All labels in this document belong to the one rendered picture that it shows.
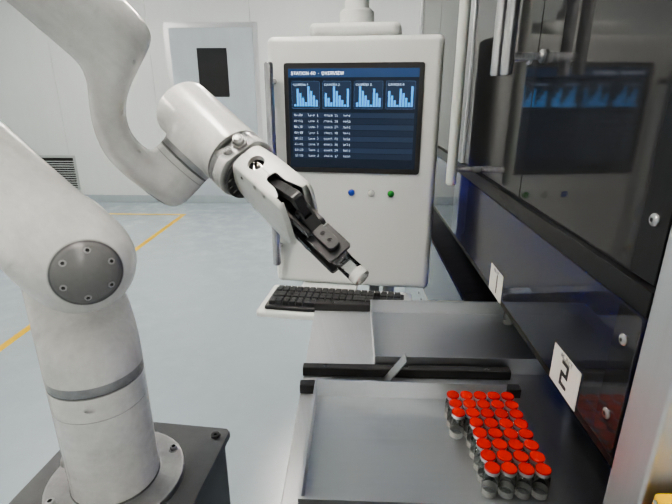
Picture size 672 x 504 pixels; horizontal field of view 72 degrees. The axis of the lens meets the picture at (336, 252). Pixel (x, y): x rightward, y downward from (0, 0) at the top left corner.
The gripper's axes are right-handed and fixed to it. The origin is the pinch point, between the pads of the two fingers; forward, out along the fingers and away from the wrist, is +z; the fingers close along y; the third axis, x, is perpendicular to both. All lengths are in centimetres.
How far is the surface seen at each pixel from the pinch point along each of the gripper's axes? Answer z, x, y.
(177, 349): -103, 47, 209
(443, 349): 13, -16, 51
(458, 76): -26, -60, 32
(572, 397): 31.9, -14.2, 20.0
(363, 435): 15.1, 9.7, 31.9
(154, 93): -466, -91, 360
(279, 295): -33, -1, 80
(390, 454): 20.0, 8.7, 29.2
